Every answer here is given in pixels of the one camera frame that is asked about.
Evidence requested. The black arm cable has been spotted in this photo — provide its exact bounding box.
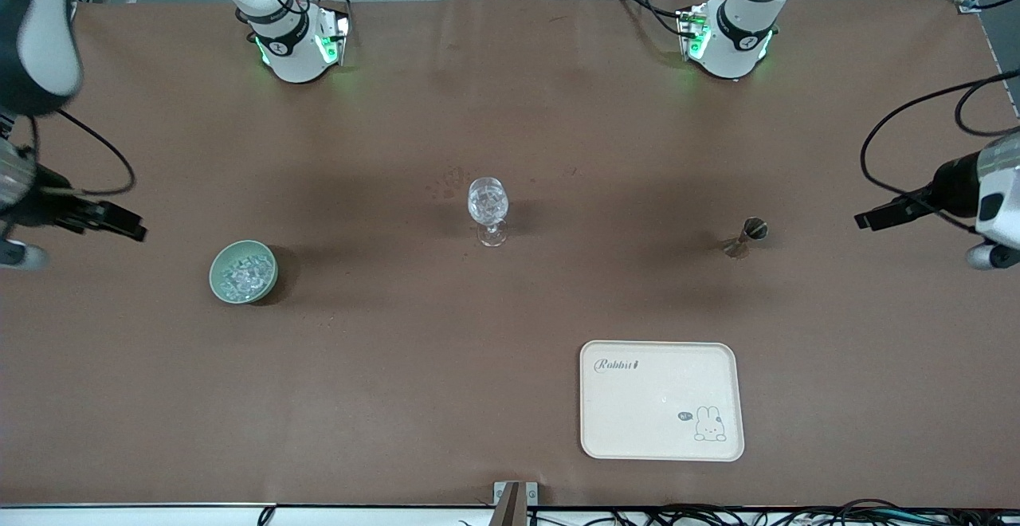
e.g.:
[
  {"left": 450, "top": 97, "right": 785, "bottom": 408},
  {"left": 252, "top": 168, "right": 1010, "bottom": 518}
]
[
  {"left": 30, "top": 108, "right": 136, "bottom": 197},
  {"left": 860, "top": 69, "right": 1020, "bottom": 234}
]

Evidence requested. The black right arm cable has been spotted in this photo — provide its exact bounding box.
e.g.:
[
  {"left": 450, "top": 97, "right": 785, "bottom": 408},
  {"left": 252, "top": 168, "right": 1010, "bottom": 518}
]
[{"left": 30, "top": 108, "right": 136, "bottom": 197}]

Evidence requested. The clear stemmed wine glass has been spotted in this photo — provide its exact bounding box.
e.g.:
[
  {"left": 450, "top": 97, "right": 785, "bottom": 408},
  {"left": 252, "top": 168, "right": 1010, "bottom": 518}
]
[{"left": 467, "top": 177, "right": 509, "bottom": 248}]

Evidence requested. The black floor cable bundle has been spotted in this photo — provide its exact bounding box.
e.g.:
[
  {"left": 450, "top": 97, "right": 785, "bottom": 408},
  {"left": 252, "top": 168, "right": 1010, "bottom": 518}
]
[{"left": 458, "top": 500, "right": 1020, "bottom": 526}]

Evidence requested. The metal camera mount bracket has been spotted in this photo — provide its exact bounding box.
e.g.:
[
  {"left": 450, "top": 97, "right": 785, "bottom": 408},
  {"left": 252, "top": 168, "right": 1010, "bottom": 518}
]
[{"left": 493, "top": 481, "right": 539, "bottom": 526}]

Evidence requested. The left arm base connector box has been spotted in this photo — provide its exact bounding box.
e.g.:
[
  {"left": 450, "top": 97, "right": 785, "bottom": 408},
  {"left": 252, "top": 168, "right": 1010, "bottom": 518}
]
[{"left": 677, "top": 5, "right": 710, "bottom": 62}]

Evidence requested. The brown table cover sheet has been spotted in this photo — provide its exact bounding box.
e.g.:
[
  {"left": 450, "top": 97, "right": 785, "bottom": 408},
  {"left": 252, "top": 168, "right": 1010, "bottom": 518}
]
[{"left": 0, "top": 0, "right": 1020, "bottom": 508}]

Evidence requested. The cream rabbit print tray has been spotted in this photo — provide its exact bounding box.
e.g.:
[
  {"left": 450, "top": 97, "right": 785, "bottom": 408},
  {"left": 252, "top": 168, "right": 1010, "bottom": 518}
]
[{"left": 579, "top": 340, "right": 746, "bottom": 462}]

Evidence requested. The steel double jigger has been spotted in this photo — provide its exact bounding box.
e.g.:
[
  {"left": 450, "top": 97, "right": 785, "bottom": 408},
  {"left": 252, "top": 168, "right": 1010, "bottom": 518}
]
[{"left": 723, "top": 218, "right": 769, "bottom": 259}]

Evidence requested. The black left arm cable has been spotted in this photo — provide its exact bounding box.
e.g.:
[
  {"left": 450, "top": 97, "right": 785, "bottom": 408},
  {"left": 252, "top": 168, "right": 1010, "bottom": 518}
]
[{"left": 860, "top": 69, "right": 1020, "bottom": 234}]

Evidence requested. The clear ice cubes pile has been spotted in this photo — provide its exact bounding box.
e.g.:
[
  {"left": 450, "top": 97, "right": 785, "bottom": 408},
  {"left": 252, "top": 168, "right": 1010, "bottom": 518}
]
[{"left": 221, "top": 254, "right": 271, "bottom": 300}]

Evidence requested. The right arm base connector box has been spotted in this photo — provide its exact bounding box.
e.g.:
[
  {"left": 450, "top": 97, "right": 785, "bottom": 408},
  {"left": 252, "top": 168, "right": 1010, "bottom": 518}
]
[{"left": 315, "top": 8, "right": 352, "bottom": 66}]

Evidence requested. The pale green ceramic bowl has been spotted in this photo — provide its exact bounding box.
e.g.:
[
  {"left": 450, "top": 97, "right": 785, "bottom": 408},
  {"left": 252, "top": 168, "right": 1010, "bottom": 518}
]
[{"left": 209, "top": 240, "right": 279, "bottom": 304}]

